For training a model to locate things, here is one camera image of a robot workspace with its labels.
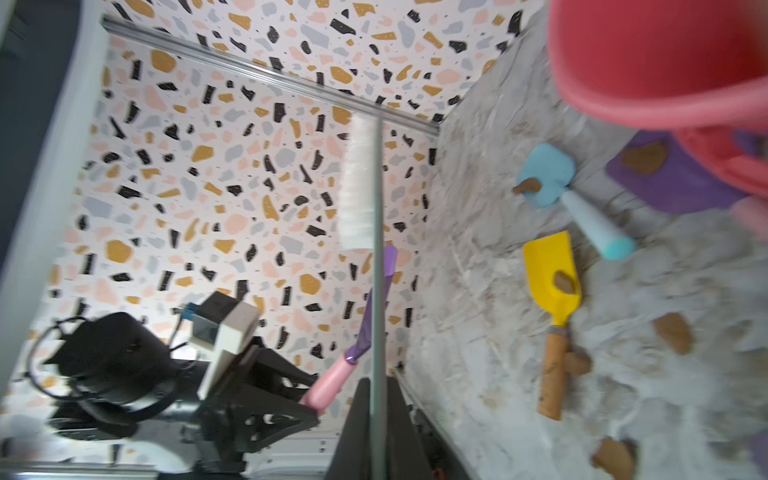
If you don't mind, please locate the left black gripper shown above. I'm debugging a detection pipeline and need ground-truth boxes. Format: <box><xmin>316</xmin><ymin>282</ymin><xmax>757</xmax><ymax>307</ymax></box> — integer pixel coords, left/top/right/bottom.
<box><xmin>161</xmin><ymin>335</ymin><xmax>320</xmax><ymax>475</ymax></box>

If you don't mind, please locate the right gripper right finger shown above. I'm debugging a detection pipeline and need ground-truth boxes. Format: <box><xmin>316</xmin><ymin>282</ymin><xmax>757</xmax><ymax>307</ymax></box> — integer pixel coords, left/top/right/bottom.
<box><xmin>386</xmin><ymin>377</ymin><xmax>433</xmax><ymax>480</ymax></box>

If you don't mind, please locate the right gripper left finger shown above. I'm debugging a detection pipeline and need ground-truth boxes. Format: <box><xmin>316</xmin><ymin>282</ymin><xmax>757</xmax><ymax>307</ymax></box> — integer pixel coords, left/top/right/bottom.
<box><xmin>324</xmin><ymin>378</ymin><xmax>371</xmax><ymax>480</ymax></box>

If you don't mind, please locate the purple trowel pink handle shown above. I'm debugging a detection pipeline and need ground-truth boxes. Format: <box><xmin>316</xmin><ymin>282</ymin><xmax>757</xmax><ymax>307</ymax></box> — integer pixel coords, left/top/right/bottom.
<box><xmin>300</xmin><ymin>280</ymin><xmax>375</xmax><ymax>417</ymax></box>
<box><xmin>749</xmin><ymin>429</ymin><xmax>768</xmax><ymax>479</ymax></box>
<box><xmin>605</xmin><ymin>130</ymin><xmax>767</xmax><ymax>240</ymax></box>

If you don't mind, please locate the yellow trowel wooden handle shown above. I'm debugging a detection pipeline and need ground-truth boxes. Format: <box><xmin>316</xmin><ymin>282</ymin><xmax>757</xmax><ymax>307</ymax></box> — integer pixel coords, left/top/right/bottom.
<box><xmin>523</xmin><ymin>231</ymin><xmax>582</xmax><ymax>421</ymax></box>

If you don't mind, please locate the light blue trowel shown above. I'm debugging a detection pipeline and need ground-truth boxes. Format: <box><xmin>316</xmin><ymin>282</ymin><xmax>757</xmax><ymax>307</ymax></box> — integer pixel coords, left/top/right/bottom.
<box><xmin>513</xmin><ymin>143</ymin><xmax>636</xmax><ymax>261</ymax></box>

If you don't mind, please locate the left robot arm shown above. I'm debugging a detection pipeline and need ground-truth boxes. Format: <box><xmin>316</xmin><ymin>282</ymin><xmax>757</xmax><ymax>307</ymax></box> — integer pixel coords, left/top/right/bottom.
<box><xmin>25</xmin><ymin>312</ymin><xmax>319</xmax><ymax>479</ymax></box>

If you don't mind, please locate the pink plastic bucket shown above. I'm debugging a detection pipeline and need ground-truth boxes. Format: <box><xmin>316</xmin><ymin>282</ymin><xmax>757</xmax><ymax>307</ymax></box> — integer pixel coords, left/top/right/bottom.
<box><xmin>548</xmin><ymin>1</ymin><xmax>767</xmax><ymax>196</ymax></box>

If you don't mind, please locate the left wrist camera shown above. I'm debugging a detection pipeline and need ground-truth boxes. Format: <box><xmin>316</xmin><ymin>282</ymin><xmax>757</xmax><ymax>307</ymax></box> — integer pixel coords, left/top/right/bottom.
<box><xmin>180</xmin><ymin>291</ymin><xmax>261</xmax><ymax>400</ymax></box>

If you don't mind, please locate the purple trowel pink handle front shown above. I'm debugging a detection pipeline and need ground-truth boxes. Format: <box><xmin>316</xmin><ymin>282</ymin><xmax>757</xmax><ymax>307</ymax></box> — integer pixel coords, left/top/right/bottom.
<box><xmin>749</xmin><ymin>429</ymin><xmax>768</xmax><ymax>479</ymax></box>

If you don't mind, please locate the purple trowel pink handle back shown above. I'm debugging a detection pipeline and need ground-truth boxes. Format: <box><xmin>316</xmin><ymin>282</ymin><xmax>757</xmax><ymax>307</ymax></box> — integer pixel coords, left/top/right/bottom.
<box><xmin>605</xmin><ymin>130</ymin><xmax>767</xmax><ymax>240</ymax></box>

